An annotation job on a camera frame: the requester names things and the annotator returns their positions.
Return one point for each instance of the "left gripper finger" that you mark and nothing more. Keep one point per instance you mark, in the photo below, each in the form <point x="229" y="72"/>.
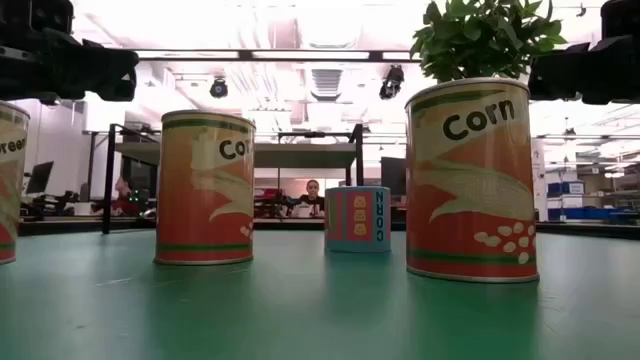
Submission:
<point x="115" y="70"/>

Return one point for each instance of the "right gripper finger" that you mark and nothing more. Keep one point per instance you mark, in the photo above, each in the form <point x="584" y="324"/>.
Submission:
<point x="555" y="77"/>

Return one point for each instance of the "cream orange Green label can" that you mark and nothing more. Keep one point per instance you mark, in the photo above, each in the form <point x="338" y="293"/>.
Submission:
<point x="10" y="200"/>

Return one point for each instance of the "tall orange Corn can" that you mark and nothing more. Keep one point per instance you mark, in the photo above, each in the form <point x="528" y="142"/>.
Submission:
<point x="200" y="200"/>
<point x="470" y="200"/>

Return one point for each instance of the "small blue pink Corn can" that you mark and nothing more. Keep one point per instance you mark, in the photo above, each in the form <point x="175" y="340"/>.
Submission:
<point x="357" y="220"/>

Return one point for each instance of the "potted green plant black pot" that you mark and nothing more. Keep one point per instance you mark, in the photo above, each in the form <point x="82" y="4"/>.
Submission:
<point x="480" y="40"/>

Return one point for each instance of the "white pillar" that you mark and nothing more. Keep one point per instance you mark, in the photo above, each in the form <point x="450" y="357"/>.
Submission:
<point x="540" y="175"/>

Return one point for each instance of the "black ceiling spot lamp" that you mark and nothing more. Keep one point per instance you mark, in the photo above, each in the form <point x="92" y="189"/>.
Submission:
<point x="391" y="84"/>
<point x="219" y="88"/>

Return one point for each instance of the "black monitor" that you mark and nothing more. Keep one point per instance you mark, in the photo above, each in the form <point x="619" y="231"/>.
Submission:
<point x="392" y="175"/>
<point x="40" y="177"/>

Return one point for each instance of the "person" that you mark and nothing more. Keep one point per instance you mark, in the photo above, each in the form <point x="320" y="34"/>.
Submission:
<point x="312" y="192"/>
<point x="122" y="192"/>

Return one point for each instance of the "blue storage bins rack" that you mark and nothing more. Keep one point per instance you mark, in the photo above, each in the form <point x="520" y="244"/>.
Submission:
<point x="575" y="212"/>

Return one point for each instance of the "green table mat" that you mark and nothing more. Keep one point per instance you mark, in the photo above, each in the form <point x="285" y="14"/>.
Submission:
<point x="300" y="310"/>

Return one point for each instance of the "wooden shelf black metal frame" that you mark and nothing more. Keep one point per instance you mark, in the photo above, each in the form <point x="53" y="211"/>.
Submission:
<point x="300" y="156"/>

